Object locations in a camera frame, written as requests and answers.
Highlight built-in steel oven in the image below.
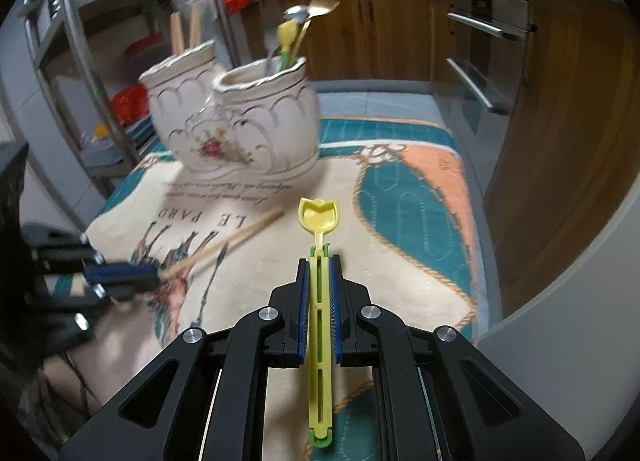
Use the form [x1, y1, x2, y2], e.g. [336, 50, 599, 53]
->
[432, 0, 538, 136]

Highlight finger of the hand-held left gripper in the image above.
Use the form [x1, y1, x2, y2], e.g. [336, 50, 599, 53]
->
[22, 223, 162, 284]
[27, 276, 162, 348]

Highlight wooden chopstick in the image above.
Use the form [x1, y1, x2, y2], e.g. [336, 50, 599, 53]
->
[169, 11, 185, 54]
[160, 207, 286, 282]
[189, 5, 203, 49]

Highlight red lidded plastic container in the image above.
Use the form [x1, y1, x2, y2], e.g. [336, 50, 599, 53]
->
[125, 33, 166, 62]

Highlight white ceramic double utensil holder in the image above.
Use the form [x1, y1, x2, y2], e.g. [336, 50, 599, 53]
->
[139, 38, 321, 176]

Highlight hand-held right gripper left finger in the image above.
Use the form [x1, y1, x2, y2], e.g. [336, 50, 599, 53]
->
[57, 258, 308, 461]

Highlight printed table mat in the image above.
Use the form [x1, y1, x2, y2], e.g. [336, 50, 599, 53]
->
[85, 116, 483, 461]

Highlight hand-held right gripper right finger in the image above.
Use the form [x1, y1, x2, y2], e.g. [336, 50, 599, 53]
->
[330, 255, 587, 461]

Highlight wooden base cabinets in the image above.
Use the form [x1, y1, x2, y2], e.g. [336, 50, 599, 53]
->
[240, 0, 636, 317]

